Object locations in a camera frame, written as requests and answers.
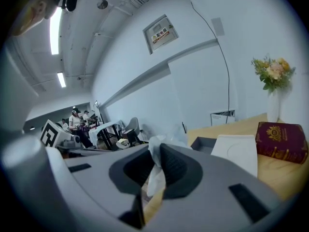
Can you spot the small pale device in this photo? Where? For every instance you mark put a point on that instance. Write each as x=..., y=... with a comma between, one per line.
x=122, y=142

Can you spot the dark red ornate book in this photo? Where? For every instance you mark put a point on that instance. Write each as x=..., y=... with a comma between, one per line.
x=280, y=139

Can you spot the white cloth covered table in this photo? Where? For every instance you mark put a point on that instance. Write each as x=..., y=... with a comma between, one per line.
x=103, y=129

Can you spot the yellow flower bouquet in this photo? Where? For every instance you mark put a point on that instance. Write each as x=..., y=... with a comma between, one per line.
x=274, y=71

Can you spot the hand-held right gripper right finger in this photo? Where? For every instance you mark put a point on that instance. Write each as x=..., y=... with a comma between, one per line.
x=212, y=192

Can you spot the white box lid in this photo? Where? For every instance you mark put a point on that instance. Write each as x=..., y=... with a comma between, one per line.
x=236, y=153

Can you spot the white board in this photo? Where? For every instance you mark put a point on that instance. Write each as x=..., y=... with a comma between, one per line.
x=96, y=110

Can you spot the white plastic bag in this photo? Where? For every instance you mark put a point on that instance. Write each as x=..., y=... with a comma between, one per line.
x=155, y=178

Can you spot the round ceiling detector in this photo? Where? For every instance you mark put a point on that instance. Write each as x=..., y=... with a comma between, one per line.
x=102, y=4

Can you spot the grey shell chair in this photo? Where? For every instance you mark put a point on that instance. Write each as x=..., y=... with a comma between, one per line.
x=133, y=126

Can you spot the long ceiling light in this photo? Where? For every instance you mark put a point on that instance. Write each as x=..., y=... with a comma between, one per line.
x=55, y=30

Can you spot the short ceiling light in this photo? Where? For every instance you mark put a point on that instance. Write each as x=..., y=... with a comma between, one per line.
x=61, y=79

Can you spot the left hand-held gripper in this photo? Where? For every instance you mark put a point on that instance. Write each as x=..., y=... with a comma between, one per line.
x=51, y=135

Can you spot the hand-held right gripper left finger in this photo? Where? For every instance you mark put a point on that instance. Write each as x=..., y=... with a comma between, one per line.
x=96, y=178

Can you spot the grey wall plate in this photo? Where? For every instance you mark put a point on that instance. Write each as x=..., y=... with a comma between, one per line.
x=217, y=26

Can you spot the white vase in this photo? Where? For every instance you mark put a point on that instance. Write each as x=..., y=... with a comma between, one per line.
x=274, y=107

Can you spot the grey box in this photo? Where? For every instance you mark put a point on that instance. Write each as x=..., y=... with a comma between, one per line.
x=202, y=144

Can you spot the person's head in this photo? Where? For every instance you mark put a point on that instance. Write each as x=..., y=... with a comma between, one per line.
x=31, y=11

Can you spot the grey electrical wall cabinet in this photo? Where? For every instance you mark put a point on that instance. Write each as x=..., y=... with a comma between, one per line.
x=160, y=34

